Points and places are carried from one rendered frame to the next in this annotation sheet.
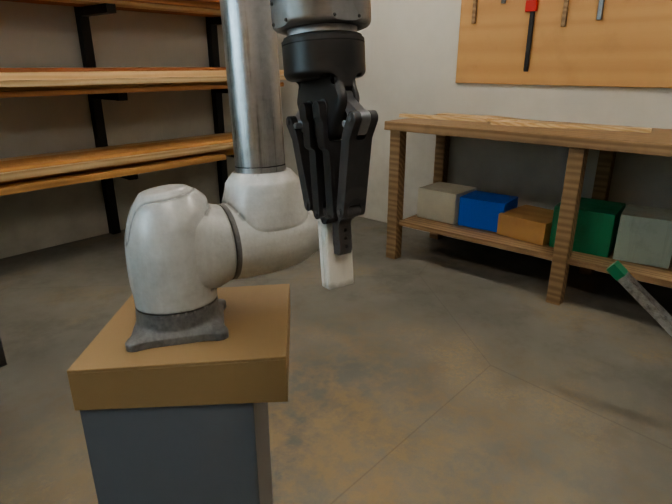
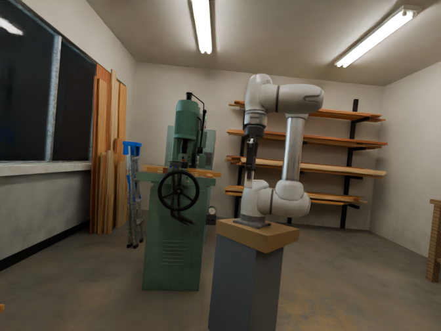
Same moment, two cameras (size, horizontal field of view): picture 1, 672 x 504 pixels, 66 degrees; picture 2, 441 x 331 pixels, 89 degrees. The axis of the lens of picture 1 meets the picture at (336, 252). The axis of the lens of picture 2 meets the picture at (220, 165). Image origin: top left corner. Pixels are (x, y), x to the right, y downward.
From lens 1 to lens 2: 0.61 m
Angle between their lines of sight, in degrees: 51
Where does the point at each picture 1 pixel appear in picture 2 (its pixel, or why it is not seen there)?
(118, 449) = (221, 250)
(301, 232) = (295, 203)
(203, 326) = (254, 222)
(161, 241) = (249, 192)
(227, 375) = (251, 236)
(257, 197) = (281, 187)
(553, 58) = not seen: outside the picture
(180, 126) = (327, 188)
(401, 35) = not seen: outside the picture
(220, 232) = (266, 194)
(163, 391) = (234, 234)
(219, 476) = (243, 274)
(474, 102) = not seen: outside the picture
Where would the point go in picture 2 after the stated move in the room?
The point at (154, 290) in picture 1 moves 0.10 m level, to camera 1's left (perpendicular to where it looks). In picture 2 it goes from (243, 206) to (231, 203)
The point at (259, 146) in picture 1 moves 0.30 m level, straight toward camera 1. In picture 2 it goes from (287, 172) to (261, 170)
